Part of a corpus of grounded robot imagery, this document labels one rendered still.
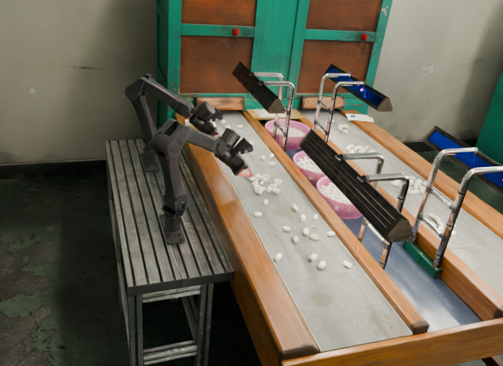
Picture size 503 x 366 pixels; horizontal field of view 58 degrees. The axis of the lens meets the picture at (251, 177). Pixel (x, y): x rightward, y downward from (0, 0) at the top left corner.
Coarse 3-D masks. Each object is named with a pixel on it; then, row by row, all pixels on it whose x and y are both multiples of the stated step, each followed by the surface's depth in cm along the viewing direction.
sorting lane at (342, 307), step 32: (224, 128) 262; (256, 160) 229; (288, 192) 203; (256, 224) 178; (288, 224) 180; (320, 224) 183; (288, 256) 162; (320, 256) 164; (352, 256) 165; (288, 288) 147; (320, 288) 149; (352, 288) 150; (320, 320) 136; (352, 320) 137; (384, 320) 138; (320, 352) 126
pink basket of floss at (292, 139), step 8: (272, 120) 273; (280, 120) 275; (296, 128) 275; (304, 128) 272; (288, 136) 253; (296, 136) 254; (304, 136) 256; (280, 144) 259; (288, 144) 258; (296, 144) 259
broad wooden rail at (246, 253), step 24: (192, 144) 232; (192, 168) 226; (216, 168) 211; (216, 192) 192; (216, 216) 183; (240, 216) 177; (240, 240) 163; (240, 264) 153; (264, 264) 153; (240, 288) 156; (264, 288) 142; (264, 312) 134; (288, 312) 134; (264, 336) 134; (288, 336) 126; (264, 360) 135
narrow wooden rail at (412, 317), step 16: (256, 128) 261; (272, 144) 242; (288, 160) 227; (304, 176) 213; (304, 192) 202; (320, 208) 189; (336, 224) 179; (352, 240) 170; (368, 256) 162; (368, 272) 156; (384, 272) 155; (384, 288) 148; (400, 304) 142; (416, 320) 136
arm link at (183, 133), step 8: (168, 120) 164; (160, 128) 163; (168, 128) 165; (176, 128) 165; (184, 128) 159; (176, 136) 158; (184, 136) 161; (192, 136) 167; (200, 136) 170; (208, 136) 174; (152, 144) 162; (168, 144) 157; (176, 144) 159; (200, 144) 172; (208, 144) 175; (216, 144) 178; (224, 144) 182; (168, 152) 158; (176, 152) 161; (216, 152) 180
